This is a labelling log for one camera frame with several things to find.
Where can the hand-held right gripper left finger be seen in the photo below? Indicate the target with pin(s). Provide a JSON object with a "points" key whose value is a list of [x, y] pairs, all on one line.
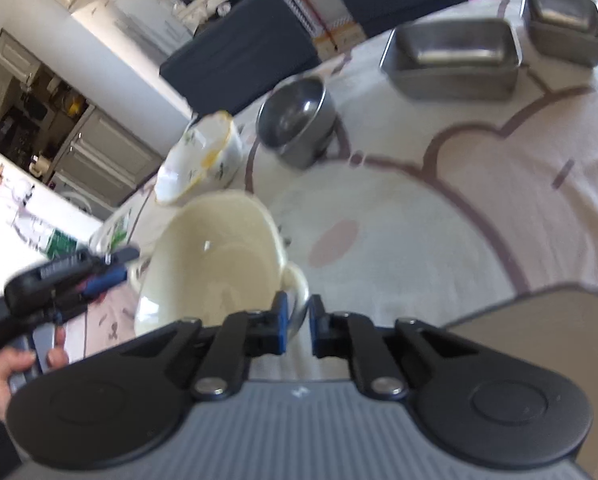
{"points": [[280, 325]]}

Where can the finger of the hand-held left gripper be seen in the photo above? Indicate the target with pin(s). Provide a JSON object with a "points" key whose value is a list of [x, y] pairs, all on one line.
{"points": [[123, 254], [106, 279]]}

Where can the grey kitchen base cabinet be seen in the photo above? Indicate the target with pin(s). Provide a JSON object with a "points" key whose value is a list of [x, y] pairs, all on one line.
{"points": [[109, 155]]}

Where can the round steel bowl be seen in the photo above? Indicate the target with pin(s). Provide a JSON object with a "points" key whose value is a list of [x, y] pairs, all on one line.
{"points": [[299, 110]]}

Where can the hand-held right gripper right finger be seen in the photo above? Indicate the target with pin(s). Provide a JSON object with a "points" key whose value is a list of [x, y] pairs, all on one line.
{"points": [[319, 330]]}

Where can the small rectangular steel container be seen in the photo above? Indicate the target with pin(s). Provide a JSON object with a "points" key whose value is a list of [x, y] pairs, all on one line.
{"points": [[564, 35]]}

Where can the white floral bowl yellow rim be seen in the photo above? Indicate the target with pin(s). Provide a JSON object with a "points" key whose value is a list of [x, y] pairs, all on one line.
{"points": [[199, 155]]}

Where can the person's brown clothing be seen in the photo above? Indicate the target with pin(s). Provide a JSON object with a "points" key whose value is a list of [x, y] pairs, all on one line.
{"points": [[554, 325]]}

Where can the white perforated metal rack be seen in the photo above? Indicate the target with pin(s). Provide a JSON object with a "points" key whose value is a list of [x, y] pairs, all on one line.
{"points": [[319, 15]]}

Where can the large rectangular steel container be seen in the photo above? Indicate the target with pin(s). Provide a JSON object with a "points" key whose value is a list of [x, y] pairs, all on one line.
{"points": [[454, 75]]}

